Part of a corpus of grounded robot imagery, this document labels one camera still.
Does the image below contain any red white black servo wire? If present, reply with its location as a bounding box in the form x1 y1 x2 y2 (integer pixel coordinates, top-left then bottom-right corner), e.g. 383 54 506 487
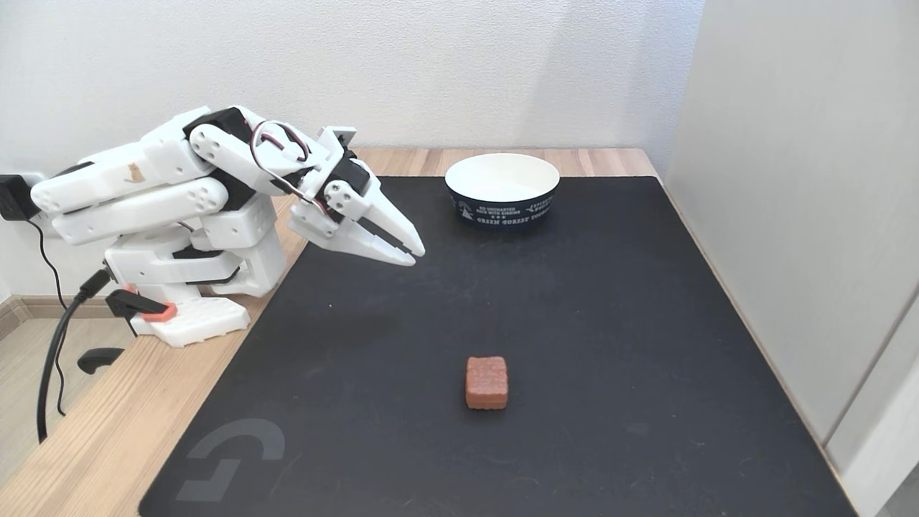
249 120 335 218

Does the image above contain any thin black adapter cable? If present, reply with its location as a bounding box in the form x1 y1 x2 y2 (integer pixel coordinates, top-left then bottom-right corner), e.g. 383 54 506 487
27 219 70 417

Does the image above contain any brown block toy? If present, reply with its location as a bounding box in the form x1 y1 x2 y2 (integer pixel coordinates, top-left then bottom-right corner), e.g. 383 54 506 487
465 355 510 411

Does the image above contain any black power adapter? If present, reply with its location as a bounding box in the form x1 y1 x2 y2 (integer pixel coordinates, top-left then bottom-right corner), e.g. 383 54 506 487
0 174 38 221

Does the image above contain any black and orange table clamp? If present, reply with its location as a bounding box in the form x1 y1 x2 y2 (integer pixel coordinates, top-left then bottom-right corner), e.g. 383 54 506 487
78 285 178 375

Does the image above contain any wooden baseboard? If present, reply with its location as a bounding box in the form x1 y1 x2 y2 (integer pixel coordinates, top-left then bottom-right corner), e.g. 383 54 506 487
0 294 137 343

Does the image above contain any navy paper bowl white inside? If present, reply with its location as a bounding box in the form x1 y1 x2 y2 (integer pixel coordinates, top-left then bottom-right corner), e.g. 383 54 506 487
444 153 561 229

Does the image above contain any thick black cable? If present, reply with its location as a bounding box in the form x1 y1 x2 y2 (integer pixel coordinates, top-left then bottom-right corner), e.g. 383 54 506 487
37 268 112 444

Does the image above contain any black desk mat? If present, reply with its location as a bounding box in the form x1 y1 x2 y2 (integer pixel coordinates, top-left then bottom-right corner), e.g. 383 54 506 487
138 176 859 517

